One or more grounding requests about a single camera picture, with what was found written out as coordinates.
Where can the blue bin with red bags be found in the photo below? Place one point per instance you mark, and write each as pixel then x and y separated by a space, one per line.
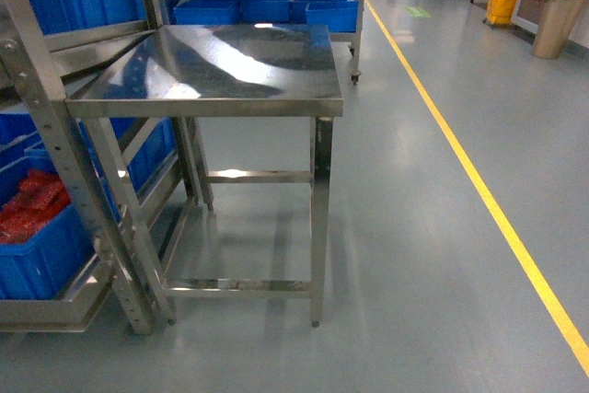
pixel 39 268

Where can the steel shelf rack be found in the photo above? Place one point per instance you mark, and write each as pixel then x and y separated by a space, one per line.
pixel 125 249

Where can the small steel table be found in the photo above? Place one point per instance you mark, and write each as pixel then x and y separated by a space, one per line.
pixel 183 73

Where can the red bubble wrap bags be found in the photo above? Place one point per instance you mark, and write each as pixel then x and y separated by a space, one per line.
pixel 40 197

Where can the yellow mop bucket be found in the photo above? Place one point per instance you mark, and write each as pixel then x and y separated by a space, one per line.
pixel 499 12

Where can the gold plant pot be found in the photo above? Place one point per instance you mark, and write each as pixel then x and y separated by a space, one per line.
pixel 555 26

